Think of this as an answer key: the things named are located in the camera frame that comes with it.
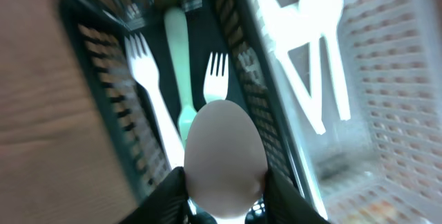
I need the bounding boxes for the white thick-handled spoon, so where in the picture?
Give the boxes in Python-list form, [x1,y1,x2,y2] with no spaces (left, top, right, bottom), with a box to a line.
[184,100,268,223]

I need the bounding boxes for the dark green plastic basket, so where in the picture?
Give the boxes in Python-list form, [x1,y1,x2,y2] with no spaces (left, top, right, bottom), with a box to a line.
[58,0,308,206]

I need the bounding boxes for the teal green fork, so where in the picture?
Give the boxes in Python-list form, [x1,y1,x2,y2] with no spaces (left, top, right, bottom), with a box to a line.
[164,8,197,147]

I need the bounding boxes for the clear perforated plastic basket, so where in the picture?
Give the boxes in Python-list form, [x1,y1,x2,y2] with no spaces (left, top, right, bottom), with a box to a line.
[238,0,442,224]

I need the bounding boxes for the white thick-handled fork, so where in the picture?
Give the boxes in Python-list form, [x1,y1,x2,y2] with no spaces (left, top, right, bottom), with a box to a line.
[124,34,184,169]

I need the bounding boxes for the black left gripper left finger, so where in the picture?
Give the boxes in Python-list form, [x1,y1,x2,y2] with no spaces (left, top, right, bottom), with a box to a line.
[119,167,189,224]

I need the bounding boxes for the white plastic spoon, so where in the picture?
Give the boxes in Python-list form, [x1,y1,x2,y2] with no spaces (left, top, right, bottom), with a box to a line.
[299,0,351,120]

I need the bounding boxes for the white plastic spoon angled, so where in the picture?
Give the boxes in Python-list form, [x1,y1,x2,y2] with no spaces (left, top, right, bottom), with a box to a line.
[258,0,325,135]

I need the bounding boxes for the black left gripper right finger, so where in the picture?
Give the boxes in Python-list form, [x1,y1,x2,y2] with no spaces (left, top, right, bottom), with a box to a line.
[263,169,329,224]

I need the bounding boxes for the pale green fork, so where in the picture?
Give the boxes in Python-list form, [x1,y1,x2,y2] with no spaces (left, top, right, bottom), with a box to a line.
[203,52,229,104]

